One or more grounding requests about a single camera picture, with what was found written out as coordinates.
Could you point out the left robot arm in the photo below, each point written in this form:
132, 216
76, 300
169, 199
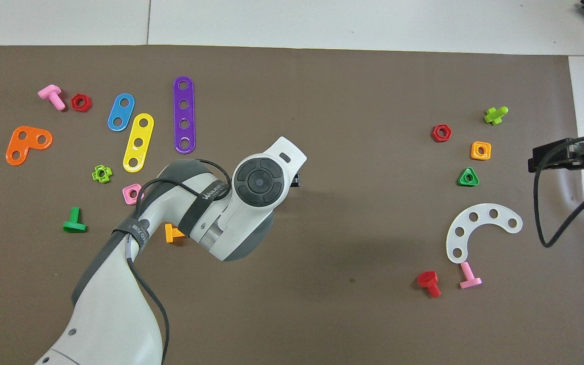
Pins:
114, 284

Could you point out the light green plastic bolt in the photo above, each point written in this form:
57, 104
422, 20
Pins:
495, 116

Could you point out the orange square plastic nut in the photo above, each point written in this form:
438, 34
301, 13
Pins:
474, 151

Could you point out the dark green triangular nut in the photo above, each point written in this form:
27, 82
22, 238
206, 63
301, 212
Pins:
462, 181

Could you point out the white curved plastic plate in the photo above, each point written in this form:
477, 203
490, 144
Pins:
466, 225

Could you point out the red hexagonal plastic nut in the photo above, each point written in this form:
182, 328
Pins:
435, 135
75, 103

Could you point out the pink plastic bolt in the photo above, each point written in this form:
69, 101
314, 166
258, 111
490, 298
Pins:
469, 276
55, 96

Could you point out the red plastic bolt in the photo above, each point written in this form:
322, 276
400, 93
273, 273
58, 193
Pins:
428, 280

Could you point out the purple four-hole plastic strip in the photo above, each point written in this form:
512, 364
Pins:
184, 114

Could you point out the orange plastic bolt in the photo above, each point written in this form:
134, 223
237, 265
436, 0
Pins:
171, 233

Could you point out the yellow three-hole plastic strip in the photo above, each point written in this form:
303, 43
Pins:
139, 134

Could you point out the pink square plastic nut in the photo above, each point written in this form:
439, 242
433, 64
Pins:
127, 197

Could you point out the blue two-hole plastic plate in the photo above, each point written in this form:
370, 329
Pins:
120, 112

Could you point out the light green cross-shaped nut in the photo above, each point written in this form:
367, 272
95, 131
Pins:
96, 175

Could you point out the dark green plastic bolt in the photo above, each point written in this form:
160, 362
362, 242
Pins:
74, 223

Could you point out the orange angled plastic plate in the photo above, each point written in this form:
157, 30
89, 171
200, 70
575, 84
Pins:
22, 144

